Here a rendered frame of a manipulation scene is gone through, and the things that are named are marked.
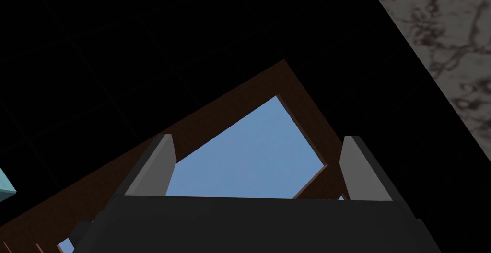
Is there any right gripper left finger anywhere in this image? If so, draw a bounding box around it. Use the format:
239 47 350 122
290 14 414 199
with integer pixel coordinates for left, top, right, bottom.
117 134 177 197

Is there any pale teal block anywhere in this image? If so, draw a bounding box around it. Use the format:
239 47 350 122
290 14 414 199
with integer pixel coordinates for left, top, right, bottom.
0 167 17 202

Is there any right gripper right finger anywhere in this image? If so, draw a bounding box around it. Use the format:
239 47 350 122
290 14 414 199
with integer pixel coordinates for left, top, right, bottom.
339 135 408 202

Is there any brown framed window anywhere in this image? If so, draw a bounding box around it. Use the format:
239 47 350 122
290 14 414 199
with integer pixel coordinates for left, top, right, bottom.
0 59 351 253

